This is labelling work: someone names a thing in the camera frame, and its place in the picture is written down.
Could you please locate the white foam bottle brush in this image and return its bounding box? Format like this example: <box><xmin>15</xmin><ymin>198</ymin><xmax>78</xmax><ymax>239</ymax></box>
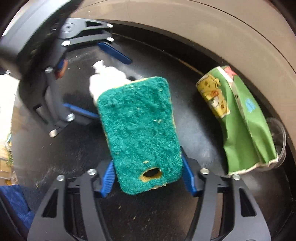
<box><xmin>89</xmin><ymin>60</ymin><xmax>131</xmax><ymax>106</ymax></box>

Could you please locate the green yellow kitchen sponge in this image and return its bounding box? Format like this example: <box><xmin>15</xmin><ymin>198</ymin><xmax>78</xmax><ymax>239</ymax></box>
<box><xmin>97</xmin><ymin>76</ymin><xmax>183</xmax><ymax>195</ymax></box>

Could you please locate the green spongebob snack bag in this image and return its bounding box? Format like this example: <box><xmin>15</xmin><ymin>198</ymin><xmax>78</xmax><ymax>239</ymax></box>
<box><xmin>196</xmin><ymin>66</ymin><xmax>279</xmax><ymax>175</ymax></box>

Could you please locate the clear plastic cup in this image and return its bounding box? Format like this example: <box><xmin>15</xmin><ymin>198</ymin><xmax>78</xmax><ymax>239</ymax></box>
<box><xmin>263</xmin><ymin>118</ymin><xmax>287</xmax><ymax>171</ymax></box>

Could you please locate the left hand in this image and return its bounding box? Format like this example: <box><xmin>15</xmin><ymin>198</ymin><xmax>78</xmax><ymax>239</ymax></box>
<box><xmin>55</xmin><ymin>59</ymin><xmax>68</xmax><ymax>79</ymax></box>

